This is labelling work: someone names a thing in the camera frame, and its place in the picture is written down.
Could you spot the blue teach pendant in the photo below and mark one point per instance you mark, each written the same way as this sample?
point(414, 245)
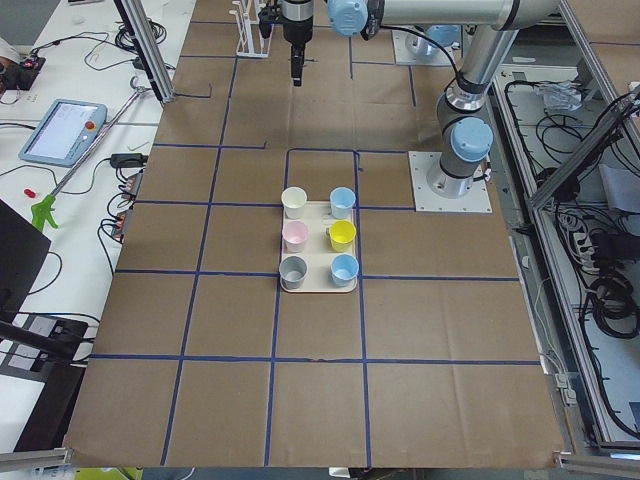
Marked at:
point(65, 133)

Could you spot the yellow plastic cup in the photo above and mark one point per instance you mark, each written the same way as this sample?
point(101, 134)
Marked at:
point(342, 234)

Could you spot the white plastic cup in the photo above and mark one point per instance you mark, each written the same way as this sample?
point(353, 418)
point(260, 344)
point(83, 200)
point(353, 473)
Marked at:
point(294, 200)

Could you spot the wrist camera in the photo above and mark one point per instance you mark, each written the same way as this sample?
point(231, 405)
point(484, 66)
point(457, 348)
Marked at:
point(268, 17)

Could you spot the green handled reacher grabber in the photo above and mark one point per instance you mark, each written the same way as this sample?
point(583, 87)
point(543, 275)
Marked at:
point(42, 212)

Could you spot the cream plastic tray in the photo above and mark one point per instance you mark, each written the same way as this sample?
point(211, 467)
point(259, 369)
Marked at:
point(318, 254)

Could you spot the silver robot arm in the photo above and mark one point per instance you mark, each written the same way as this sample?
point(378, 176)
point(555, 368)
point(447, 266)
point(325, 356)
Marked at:
point(467, 139)

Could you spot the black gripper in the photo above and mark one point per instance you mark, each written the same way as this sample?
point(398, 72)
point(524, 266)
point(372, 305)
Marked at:
point(296, 27)

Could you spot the light blue cup near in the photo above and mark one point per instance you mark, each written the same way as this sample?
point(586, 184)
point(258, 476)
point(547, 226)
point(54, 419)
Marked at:
point(344, 270)

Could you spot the pink plastic cup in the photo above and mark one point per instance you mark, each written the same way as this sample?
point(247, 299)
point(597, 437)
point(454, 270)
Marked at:
point(295, 235)

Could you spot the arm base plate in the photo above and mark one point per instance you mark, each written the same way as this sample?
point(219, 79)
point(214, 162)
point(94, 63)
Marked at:
point(413, 50)
point(435, 192)

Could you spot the light blue cup far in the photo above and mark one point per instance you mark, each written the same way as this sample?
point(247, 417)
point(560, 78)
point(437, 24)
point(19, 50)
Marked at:
point(342, 200)

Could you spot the light blue cup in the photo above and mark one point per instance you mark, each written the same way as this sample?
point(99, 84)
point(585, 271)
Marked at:
point(344, 270)
point(342, 200)

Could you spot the grey plastic cup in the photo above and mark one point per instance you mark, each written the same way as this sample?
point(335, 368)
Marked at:
point(292, 271)

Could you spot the aluminium frame post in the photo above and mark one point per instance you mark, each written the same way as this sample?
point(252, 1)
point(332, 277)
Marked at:
point(137, 24)

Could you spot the white wire cup rack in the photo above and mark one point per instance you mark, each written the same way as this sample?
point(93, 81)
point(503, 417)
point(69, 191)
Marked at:
point(250, 44)

